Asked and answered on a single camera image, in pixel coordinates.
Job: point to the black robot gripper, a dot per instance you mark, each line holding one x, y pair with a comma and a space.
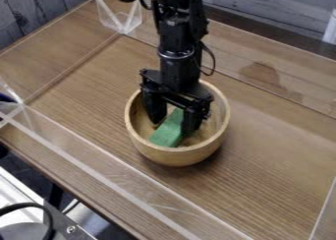
175, 84

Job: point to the green rectangular block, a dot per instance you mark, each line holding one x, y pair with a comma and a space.
168, 136

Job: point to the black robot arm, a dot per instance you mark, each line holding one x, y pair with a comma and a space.
182, 25

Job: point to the brown wooden bowl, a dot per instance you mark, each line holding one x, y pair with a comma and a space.
195, 147

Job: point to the clear acrylic table barrier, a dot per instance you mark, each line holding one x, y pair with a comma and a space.
254, 179

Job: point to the black table leg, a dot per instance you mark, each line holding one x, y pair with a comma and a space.
55, 196

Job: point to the white post at right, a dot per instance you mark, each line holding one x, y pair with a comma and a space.
330, 33

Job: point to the grey metal bracket with screw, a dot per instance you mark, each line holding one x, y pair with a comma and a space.
66, 229

